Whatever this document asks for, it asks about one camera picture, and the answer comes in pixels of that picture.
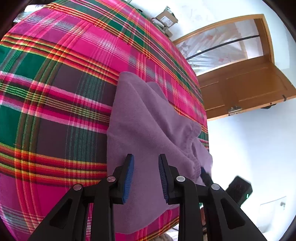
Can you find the purple fleece pants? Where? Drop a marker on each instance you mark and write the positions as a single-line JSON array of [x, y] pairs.
[[143, 129]]

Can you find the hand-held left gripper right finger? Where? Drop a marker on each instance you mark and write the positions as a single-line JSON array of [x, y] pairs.
[[163, 178]]

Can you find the brown cardboard box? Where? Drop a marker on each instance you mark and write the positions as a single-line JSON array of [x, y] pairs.
[[166, 18]]

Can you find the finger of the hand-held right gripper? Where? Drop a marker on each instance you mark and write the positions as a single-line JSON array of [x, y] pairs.
[[205, 176]]

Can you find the grey parcel bag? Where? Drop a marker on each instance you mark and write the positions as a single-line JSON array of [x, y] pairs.
[[166, 31]]

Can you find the plaid bed sheet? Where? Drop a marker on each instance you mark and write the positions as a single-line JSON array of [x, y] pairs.
[[57, 92]]

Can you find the transparent printed door curtain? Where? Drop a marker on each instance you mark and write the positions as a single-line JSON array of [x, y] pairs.
[[219, 48]]

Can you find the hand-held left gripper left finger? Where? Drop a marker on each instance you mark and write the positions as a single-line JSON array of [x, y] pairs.
[[128, 178]]

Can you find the wooden door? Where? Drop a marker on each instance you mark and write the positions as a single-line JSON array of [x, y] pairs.
[[249, 85]]

